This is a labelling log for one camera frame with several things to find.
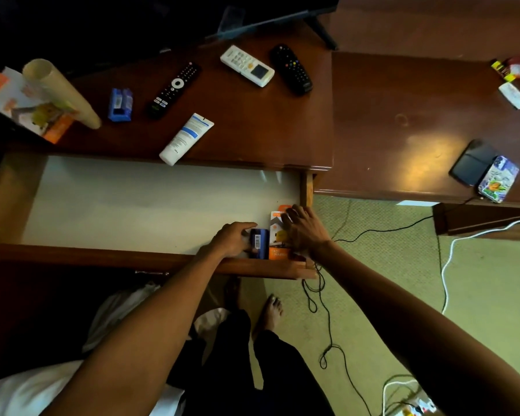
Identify person's right hand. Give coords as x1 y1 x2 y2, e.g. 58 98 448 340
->
281 205 333 261

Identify person's left hand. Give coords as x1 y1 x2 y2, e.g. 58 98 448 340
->
208 222 258 259

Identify dark blue small box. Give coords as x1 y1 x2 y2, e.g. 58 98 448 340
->
248 229 270 260

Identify orange and white box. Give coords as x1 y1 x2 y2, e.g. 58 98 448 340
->
268 205 306 261

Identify person's left forearm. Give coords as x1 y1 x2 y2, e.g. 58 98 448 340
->
41 244 239 416

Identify person's right forearm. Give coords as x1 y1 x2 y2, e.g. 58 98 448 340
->
308 240 520 416

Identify person's right foot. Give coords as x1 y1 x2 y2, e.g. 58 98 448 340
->
258 294 284 334

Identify wooden dresser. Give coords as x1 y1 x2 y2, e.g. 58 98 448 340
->
0 21 334 386

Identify white cream tube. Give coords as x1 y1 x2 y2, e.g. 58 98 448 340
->
159 113 215 167

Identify wooden drawer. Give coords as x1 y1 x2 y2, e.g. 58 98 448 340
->
0 151 317 281

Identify wooden desk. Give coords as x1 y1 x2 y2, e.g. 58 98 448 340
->
314 51 520 239

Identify black remote coloured buttons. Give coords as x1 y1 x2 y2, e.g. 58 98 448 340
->
270 44 313 96

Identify person's black trousers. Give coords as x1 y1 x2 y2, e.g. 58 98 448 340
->
167 309 334 416

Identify slim black remote control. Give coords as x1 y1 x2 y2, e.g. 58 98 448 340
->
146 62 202 120

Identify white remote control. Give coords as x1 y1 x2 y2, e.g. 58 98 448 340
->
220 45 275 88

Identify light blue small box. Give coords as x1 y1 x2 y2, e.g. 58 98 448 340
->
108 88 133 122

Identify black flat device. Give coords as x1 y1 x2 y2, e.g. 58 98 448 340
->
449 139 501 187

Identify patterned colourful tin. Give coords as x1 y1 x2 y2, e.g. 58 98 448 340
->
478 156 520 204

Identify white power strip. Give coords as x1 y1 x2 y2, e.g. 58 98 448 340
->
394 398 438 416

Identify rolled beige paper tube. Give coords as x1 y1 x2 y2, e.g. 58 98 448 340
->
23 59 102 130

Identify black television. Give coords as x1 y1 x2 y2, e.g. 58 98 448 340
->
0 0 341 80

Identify white packet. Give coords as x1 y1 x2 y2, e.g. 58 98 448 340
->
498 82 520 110

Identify yellow and black packet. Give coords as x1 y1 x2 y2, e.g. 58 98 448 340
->
491 60 516 83

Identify orange and white booklet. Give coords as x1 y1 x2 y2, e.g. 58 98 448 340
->
0 67 76 144

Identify white bed sheet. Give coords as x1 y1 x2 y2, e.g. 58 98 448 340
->
0 283 230 416

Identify black cable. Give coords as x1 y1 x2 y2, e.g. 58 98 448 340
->
301 197 482 416

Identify white cable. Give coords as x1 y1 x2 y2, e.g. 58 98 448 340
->
441 218 520 314

